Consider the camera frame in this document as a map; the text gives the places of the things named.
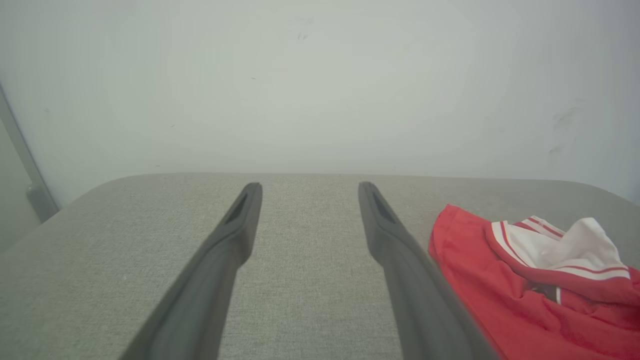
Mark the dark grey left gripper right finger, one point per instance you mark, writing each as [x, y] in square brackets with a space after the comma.
[420, 290]

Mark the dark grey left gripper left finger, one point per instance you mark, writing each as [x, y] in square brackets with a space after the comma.
[210, 280]

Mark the red and white garment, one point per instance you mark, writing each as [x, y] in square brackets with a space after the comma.
[535, 295]

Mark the grey metal pole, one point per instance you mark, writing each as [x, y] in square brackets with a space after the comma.
[26, 165]

